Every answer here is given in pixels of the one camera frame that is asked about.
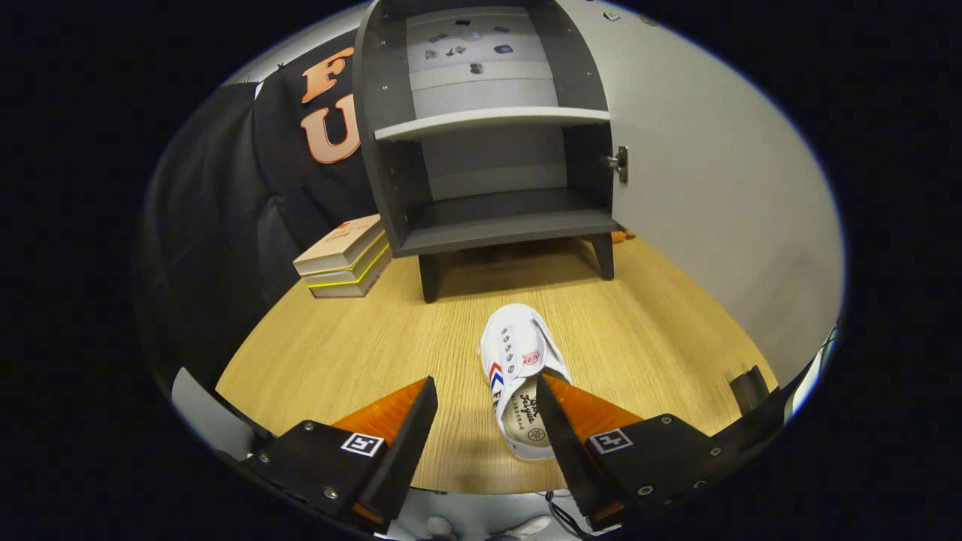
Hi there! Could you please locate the metal door hinge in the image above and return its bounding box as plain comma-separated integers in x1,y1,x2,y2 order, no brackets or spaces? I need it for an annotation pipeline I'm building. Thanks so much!
600,146,631,186

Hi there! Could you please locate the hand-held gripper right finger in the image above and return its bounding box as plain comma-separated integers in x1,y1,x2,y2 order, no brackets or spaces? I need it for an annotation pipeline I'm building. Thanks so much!
535,373,756,530

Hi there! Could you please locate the black backdrop cloth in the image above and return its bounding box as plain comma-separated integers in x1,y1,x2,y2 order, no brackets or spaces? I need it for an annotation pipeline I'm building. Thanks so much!
135,30,380,391

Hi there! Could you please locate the small black block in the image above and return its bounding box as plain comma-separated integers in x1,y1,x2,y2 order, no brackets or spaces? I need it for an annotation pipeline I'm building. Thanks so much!
731,366,771,413

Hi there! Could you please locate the black cable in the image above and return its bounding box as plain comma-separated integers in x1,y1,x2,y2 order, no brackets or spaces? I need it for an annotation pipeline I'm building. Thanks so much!
545,491,596,539

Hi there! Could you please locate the beige shoe cabinet door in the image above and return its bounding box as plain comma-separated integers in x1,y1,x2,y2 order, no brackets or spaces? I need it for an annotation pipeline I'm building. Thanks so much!
560,0,844,388

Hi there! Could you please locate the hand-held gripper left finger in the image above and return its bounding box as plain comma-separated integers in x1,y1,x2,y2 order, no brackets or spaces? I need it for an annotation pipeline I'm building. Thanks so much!
242,376,439,533

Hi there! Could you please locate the white panel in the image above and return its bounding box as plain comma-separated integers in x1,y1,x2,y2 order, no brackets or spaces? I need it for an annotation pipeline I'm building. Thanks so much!
784,331,839,425

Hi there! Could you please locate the white shoe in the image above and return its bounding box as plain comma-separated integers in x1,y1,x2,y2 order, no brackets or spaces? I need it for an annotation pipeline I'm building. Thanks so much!
479,303,573,461

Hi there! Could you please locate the white cabinet shelf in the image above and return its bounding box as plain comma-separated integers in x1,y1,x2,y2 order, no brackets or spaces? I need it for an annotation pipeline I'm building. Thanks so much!
374,107,611,142

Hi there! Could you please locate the grey book yellow edge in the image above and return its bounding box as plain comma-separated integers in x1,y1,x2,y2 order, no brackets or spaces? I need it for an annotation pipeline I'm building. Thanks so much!
301,239,392,290

